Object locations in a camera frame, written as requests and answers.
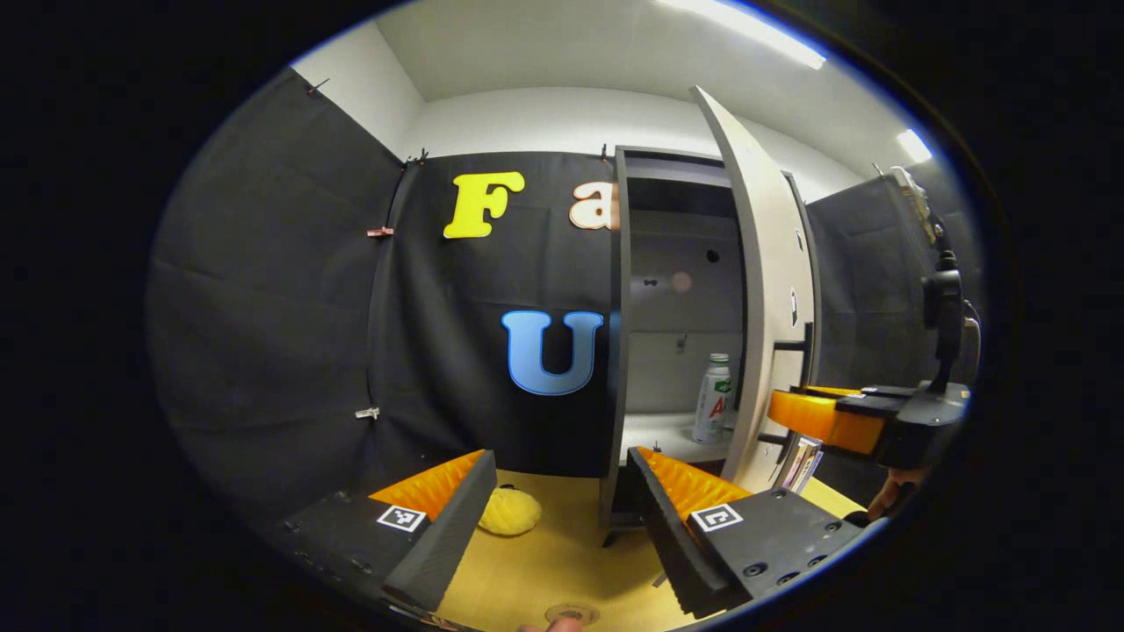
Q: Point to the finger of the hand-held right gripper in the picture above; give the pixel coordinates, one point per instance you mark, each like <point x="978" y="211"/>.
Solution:
<point x="891" y="391"/>
<point x="869" y="405"/>

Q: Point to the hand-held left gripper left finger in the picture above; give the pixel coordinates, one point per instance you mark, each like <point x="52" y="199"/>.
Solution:
<point x="448" y="535"/>

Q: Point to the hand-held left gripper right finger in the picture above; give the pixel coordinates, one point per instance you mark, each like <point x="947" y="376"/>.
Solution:
<point x="663" y="535"/>

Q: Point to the round brown coaster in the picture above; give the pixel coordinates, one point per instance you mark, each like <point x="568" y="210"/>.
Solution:
<point x="571" y="612"/>

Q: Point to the white bottle green label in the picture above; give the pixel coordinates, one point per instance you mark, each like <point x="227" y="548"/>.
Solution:
<point x="711" y="404"/>

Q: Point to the beige cabinet door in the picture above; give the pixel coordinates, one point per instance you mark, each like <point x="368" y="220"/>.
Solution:
<point x="760" y="290"/>

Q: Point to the dark grey cabinet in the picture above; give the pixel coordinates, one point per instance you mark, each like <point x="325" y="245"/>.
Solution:
<point x="685" y="263"/>

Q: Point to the yellow soft toy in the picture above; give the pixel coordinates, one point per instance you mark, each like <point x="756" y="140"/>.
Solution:
<point x="509" y="513"/>

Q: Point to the small ceiling light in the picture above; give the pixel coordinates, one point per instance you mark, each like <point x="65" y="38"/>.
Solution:
<point x="913" y="146"/>

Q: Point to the black backdrop cloth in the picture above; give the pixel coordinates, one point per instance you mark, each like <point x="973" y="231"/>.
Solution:
<point x="263" y="307"/>

